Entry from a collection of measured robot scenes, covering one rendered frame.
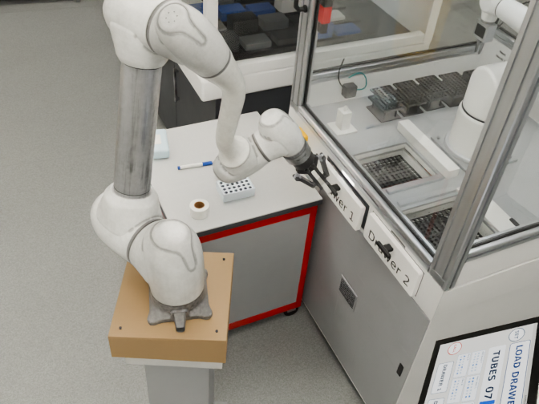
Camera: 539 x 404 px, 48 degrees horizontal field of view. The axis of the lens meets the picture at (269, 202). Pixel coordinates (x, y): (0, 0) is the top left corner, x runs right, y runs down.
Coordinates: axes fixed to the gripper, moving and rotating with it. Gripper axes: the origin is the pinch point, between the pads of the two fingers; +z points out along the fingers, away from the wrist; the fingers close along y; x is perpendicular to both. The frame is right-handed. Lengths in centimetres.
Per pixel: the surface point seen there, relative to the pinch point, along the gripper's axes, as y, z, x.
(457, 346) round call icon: 2, -10, -75
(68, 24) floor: -83, 56, 332
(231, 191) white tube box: -28.7, -2.7, 22.7
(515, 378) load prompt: 8, -22, -93
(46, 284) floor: -132, 21, 73
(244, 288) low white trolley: -52, 35, 11
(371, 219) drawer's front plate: 5.5, 5.4, -19.2
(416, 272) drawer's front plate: 6.0, 4.6, -44.7
